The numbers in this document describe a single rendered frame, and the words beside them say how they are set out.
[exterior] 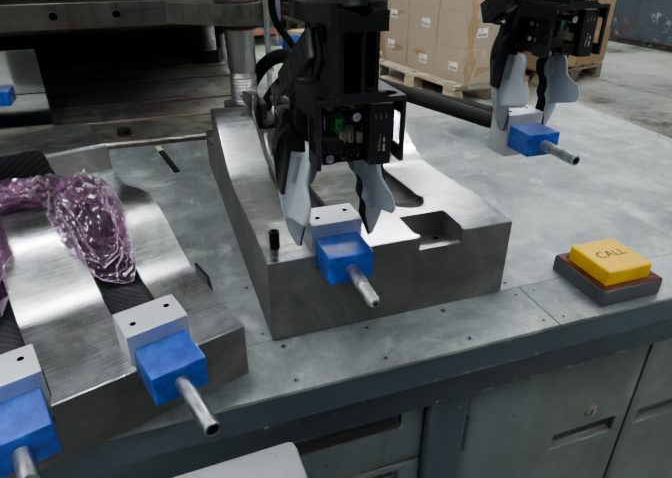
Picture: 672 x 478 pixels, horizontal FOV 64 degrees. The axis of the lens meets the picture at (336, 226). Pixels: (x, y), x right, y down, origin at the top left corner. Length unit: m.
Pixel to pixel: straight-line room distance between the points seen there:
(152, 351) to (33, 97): 0.88
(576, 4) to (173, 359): 0.51
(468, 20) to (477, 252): 3.82
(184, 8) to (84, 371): 0.87
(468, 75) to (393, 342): 3.92
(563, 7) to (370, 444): 0.53
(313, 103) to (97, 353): 0.26
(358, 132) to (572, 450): 0.65
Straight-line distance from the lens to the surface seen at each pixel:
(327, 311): 0.54
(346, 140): 0.42
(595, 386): 0.85
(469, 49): 4.35
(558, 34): 0.65
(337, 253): 0.47
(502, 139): 0.72
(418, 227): 0.58
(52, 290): 0.56
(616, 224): 0.83
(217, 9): 1.16
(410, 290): 0.56
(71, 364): 0.48
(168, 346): 0.45
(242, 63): 1.18
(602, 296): 0.64
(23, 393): 0.45
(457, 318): 0.58
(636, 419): 0.99
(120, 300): 0.54
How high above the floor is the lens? 1.15
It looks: 28 degrees down
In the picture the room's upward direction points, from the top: straight up
